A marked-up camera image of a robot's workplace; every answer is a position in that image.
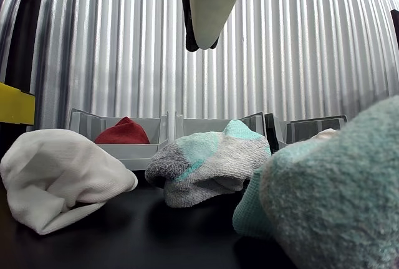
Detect white sock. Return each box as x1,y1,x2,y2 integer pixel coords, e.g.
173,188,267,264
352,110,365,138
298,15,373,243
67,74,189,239
0,128,138,235
311,128,340,141

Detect grey plastic bin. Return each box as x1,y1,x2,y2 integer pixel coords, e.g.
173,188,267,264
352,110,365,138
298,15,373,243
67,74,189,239
67,108,169,170
173,110,267,145
264,113,349,154

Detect black flat panel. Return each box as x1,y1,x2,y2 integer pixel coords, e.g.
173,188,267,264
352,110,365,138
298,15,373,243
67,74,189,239
390,9,399,49

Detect teal and grey sock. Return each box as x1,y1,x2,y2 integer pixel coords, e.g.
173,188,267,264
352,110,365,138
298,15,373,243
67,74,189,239
233,95,399,269
145,119,272,209

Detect dark red sock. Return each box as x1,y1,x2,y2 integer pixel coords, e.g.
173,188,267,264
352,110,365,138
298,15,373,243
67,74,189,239
94,116,151,145

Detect yellow box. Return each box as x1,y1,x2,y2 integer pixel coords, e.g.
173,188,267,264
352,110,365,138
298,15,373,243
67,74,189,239
0,82,36,126

